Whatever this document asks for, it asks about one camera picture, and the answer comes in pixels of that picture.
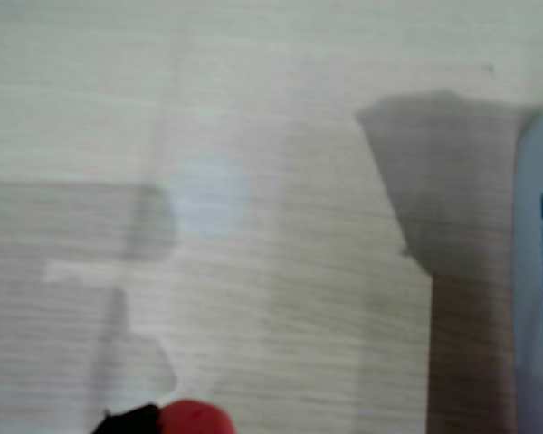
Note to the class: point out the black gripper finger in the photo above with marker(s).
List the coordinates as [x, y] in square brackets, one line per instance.
[131, 422]

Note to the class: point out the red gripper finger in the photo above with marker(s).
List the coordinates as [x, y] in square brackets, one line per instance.
[194, 420]

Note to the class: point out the white box with blue stripe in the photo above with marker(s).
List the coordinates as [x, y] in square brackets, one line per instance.
[538, 294]

